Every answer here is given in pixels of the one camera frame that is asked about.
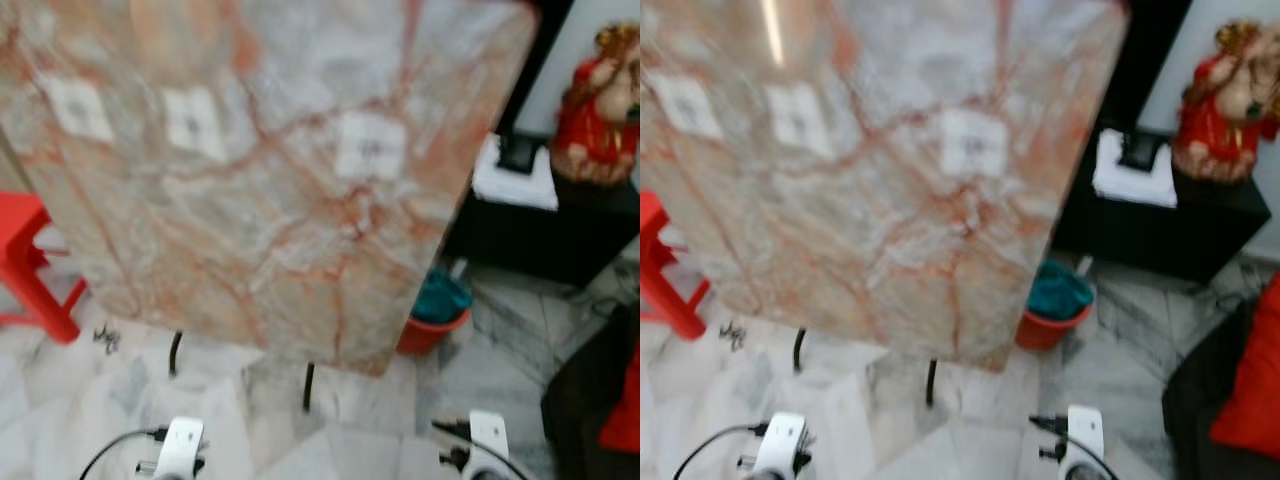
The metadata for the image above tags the small black device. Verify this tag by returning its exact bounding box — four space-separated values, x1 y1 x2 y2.
1118 130 1166 171
497 135 546 173

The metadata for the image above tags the white tape patch with hook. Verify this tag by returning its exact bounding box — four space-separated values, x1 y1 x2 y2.
333 112 408 183
940 108 1009 179
765 83 829 159
160 85 229 163
670 72 727 141
40 75 116 143

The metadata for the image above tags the teal cloth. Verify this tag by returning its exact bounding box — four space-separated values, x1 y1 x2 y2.
410 268 473 324
1027 258 1094 321

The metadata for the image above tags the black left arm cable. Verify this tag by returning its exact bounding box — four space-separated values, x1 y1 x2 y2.
672 423 766 480
78 427 166 480

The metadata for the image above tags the red plastic bucket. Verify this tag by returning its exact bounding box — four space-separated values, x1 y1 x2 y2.
1017 258 1096 351
397 268 473 356

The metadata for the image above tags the pink marble panel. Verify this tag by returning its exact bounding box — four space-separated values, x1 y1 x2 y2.
0 0 541 379
640 0 1131 374

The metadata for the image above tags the red plastic stool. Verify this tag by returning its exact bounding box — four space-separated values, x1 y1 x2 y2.
0 192 87 345
640 190 712 341

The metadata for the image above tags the red cushion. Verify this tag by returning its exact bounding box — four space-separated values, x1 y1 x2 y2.
598 345 641 453
1210 275 1280 459

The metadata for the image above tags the white box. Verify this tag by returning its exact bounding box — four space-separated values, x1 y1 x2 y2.
472 135 559 211
1092 128 1179 209

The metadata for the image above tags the dark television cabinet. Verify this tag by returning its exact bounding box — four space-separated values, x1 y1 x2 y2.
443 170 641 289
1052 150 1273 285

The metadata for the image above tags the red gold statue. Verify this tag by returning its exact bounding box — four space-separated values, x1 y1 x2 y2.
1172 18 1280 184
550 22 641 187

